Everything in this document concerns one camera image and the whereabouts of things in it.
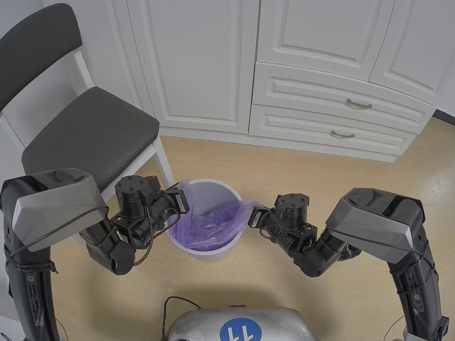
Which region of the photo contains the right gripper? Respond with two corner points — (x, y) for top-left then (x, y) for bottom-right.
(248, 206), (281, 232)

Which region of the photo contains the white trash bin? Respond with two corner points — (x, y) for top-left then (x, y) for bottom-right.
(164, 179), (246, 262)

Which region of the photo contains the thin black cable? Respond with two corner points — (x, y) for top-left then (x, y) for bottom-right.
(386, 315), (407, 341)

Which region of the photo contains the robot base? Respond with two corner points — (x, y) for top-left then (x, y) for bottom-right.
(167, 308), (315, 341)

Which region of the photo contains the white chair dark grey seat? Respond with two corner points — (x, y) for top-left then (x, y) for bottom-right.
(0, 3), (177, 205)

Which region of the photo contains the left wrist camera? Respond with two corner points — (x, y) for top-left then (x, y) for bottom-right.
(141, 175), (160, 205)

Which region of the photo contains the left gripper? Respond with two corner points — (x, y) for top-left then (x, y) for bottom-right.
(154, 188), (190, 228)

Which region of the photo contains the white wardrobe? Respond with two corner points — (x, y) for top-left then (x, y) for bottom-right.
(39, 0), (449, 163)

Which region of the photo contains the purple plastic bag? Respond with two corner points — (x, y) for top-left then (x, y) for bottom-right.
(167, 180), (257, 253)

